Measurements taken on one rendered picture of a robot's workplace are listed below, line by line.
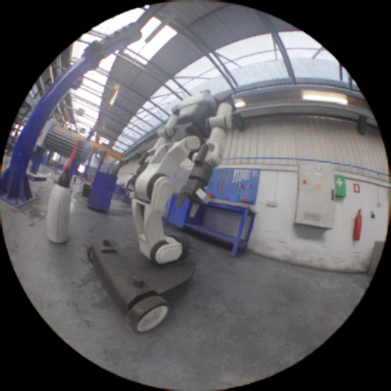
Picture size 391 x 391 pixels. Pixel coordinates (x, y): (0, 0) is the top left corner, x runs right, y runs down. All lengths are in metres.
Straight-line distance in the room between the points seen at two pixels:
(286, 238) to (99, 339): 2.70
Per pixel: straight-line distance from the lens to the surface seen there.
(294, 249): 2.66
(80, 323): 0.65
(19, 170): 1.94
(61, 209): 1.04
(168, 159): 0.60
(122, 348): 0.59
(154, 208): 0.52
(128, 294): 0.50
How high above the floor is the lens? 0.56
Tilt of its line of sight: 7 degrees up
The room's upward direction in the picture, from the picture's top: 16 degrees clockwise
